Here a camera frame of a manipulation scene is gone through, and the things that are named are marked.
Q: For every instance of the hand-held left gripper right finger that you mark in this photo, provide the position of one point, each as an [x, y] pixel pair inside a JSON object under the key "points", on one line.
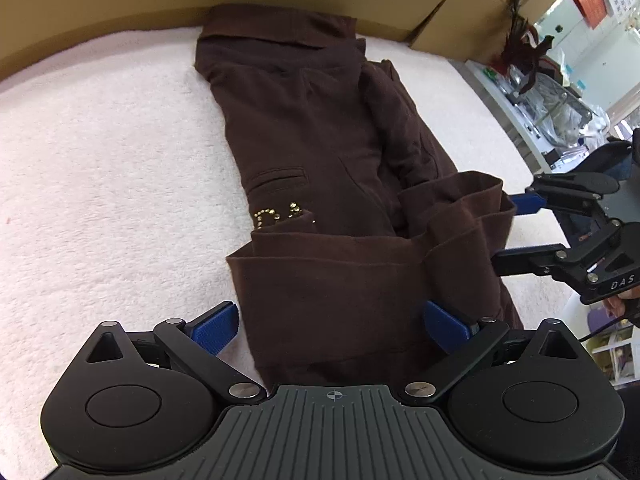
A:
{"points": [[447, 327]]}

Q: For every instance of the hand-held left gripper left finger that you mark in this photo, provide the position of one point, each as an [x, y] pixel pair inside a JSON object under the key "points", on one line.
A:
{"points": [[217, 330]]}

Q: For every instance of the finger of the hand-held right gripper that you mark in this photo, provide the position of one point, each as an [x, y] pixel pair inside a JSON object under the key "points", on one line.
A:
{"points": [[530, 261], [570, 187]]}

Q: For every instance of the brown pants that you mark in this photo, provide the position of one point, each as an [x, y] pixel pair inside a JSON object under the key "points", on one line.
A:
{"points": [[325, 160]]}

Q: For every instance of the person's right hand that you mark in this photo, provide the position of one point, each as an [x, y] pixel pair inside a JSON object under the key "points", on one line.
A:
{"points": [[627, 307]]}

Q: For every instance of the white side table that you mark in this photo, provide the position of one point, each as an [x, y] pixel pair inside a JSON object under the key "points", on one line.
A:
{"points": [[530, 135]]}

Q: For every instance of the clear plastic container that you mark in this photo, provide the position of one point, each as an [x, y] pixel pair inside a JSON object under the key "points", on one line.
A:
{"points": [[560, 110]]}

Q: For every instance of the dark red feather decoration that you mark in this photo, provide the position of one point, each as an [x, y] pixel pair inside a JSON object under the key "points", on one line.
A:
{"points": [[522, 50]]}

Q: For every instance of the pink towel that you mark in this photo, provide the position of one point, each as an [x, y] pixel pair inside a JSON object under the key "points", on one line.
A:
{"points": [[110, 185]]}

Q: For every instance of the cardboard box with clear tape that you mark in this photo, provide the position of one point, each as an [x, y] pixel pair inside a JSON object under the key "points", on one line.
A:
{"points": [[490, 10]]}

